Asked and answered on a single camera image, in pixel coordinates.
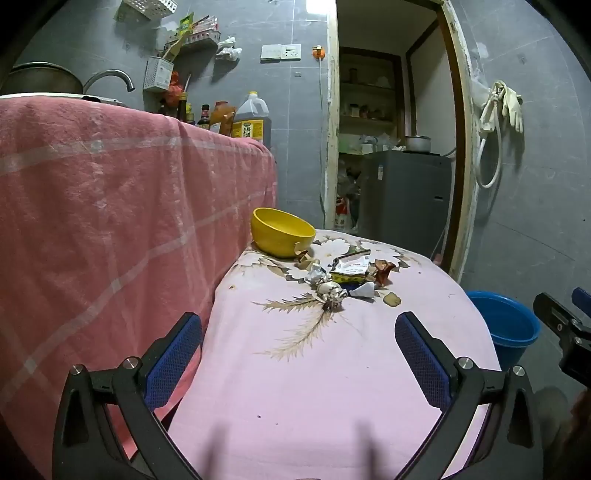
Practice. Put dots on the wall shelf rack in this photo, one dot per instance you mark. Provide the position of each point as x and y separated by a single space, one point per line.
198 44

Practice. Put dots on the white wall switch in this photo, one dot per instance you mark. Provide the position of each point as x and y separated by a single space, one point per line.
271 52

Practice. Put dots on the pink checked towel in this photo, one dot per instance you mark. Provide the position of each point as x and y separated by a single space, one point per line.
92 207

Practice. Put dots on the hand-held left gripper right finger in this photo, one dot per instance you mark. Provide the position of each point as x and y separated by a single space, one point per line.
422 360

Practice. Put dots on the metal cooking pot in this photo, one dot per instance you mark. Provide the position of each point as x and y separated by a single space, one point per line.
418 144

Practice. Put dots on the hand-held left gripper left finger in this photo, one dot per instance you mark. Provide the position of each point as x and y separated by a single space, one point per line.
178 355

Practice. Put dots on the blue plastic basin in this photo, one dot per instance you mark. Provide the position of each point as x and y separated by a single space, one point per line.
508 337

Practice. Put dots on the orange wall hook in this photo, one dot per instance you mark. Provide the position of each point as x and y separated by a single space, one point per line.
318 52

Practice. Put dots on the brown peel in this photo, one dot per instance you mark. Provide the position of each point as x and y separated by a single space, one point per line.
392 300

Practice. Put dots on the wooden wall shelf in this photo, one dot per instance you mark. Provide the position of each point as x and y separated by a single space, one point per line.
369 87

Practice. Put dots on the silver foil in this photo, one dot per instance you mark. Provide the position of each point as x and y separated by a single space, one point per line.
316 276

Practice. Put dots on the yellow and white wrapper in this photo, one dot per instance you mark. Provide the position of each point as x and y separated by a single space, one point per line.
351 267

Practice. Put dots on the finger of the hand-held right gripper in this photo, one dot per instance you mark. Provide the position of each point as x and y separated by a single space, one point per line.
582 301
556 318

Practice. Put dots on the pink floral tablecloth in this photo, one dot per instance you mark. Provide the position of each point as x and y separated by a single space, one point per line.
300 392

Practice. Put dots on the white paper scrap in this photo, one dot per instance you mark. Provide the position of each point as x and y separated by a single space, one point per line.
362 290

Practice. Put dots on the large cooking oil jug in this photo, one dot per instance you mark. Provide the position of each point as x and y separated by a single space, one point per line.
251 120

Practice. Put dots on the large metal basin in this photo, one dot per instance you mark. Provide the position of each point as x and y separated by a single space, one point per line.
41 81

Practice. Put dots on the yellow plastic bowl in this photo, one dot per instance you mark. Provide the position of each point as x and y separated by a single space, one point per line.
277 240

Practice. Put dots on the grey refrigerator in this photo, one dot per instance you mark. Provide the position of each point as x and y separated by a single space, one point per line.
401 203

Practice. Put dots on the cream rubber gloves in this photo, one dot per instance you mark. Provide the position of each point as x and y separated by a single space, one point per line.
512 106

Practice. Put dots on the red hanging net bag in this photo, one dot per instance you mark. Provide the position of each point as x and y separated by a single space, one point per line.
173 90

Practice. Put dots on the white perforated utensil holder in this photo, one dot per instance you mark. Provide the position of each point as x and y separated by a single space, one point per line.
158 76

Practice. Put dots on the small brown peel scrap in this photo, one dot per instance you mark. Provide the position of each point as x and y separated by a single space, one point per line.
304 261

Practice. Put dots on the white wall socket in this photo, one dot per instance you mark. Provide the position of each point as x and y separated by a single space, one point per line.
291 52

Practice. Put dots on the worn door frame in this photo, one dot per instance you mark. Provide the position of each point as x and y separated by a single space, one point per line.
331 138

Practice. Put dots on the red-brown candy wrapper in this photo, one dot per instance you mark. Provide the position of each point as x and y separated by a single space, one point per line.
384 272

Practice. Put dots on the yellow-label sauce bottle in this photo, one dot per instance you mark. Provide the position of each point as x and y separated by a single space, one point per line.
190 117

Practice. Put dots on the curved metal faucet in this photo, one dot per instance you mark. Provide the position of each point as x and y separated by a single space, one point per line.
108 74

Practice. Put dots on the red-capped dark sauce bottle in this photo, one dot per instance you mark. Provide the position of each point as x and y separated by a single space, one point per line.
203 117

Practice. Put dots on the white wall basket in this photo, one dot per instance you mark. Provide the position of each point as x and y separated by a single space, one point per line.
147 7

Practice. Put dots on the white plastic bag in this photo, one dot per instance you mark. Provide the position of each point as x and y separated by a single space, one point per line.
229 50

